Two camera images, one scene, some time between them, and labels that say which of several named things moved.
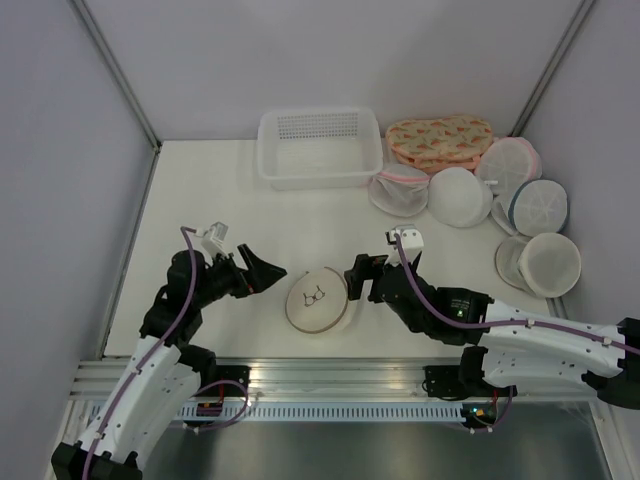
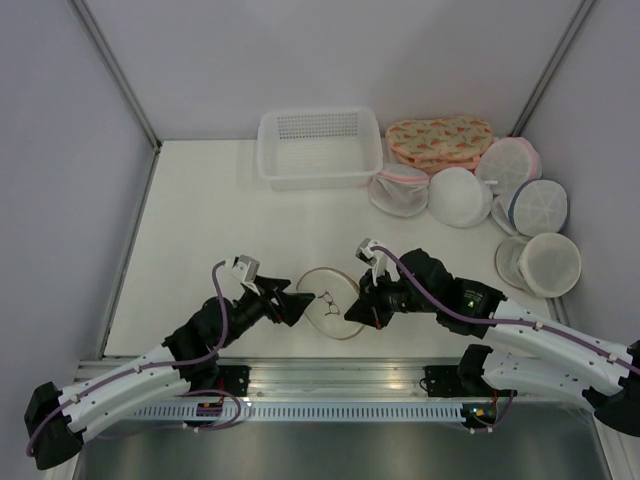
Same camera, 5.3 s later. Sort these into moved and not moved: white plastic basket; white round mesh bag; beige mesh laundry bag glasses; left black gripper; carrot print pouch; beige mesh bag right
Moved: left black gripper; beige mesh laundry bag glasses
Not moved: white plastic basket; white round mesh bag; beige mesh bag right; carrot print pouch
